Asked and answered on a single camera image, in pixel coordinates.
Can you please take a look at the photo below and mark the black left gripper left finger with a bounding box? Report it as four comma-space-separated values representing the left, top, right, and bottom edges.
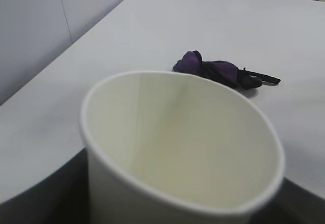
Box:
0, 146, 93, 224

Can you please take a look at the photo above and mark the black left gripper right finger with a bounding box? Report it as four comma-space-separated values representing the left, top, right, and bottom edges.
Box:
250, 178, 325, 224

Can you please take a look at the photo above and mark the white paper cup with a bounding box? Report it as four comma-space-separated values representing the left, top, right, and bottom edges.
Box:
79, 70, 285, 224

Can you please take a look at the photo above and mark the purple and black cloth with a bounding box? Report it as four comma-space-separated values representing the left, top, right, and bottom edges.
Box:
173, 50, 282, 90

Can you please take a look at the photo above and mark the thin dark wall cable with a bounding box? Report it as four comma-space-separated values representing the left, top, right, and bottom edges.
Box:
55, 0, 73, 45

